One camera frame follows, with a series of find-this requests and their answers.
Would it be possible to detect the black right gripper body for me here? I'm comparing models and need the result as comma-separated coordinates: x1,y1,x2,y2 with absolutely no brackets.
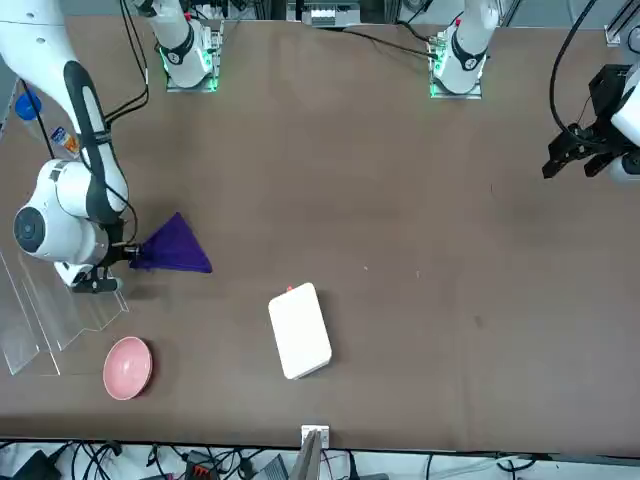
73,239,134,295

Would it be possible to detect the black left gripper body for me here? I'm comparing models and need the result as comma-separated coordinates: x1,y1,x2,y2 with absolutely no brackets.
568,62,633,157

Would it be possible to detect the purple microfibre towel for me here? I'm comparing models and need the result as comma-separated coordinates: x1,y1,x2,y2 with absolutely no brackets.
128,211,215,275

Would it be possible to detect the clear acrylic stepped rack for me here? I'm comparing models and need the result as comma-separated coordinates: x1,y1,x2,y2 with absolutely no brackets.
0,247,132,377

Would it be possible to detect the pink bowl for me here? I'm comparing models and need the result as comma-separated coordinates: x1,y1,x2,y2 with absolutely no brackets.
102,336,154,401

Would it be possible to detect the clear bottle blue cap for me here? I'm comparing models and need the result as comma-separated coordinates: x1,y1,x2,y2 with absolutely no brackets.
13,92,85,162

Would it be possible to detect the white mini drawer cabinet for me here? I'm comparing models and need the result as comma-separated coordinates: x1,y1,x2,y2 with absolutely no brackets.
267,281,334,381

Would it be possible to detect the large black power adapter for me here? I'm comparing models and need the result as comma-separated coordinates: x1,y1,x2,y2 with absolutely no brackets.
9,449,64,480

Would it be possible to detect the black orange connector device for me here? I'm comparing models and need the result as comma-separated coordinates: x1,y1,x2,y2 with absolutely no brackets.
185,462,221,480

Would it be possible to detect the white power strip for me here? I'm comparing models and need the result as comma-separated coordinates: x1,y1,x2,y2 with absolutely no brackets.
305,3,340,29

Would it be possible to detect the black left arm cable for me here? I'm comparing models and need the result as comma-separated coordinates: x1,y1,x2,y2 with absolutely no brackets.
549,0,599,134

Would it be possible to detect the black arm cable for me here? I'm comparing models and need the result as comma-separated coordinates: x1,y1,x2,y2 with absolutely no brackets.
102,0,151,249
549,0,599,134

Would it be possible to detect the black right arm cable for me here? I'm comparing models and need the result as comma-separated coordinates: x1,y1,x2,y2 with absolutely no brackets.
102,0,151,249

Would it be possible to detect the black cable across table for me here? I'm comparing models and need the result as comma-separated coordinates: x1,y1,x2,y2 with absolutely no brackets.
343,27,434,55

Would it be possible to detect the aluminium camera post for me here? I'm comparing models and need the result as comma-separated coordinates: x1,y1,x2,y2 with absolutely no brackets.
290,430,325,480

